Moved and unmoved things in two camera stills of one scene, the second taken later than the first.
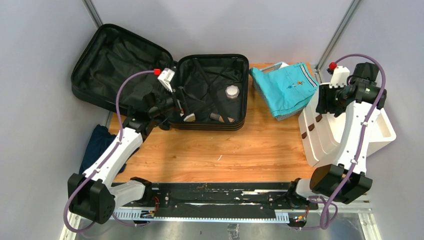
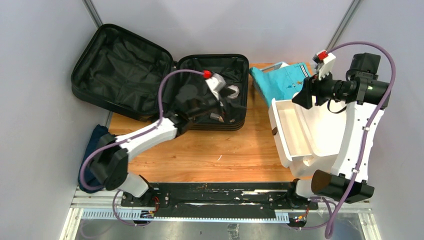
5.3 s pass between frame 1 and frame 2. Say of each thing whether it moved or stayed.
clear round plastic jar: stayed
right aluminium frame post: stayed
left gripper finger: moved
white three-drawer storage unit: moved
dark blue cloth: stayed
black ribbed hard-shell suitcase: stayed
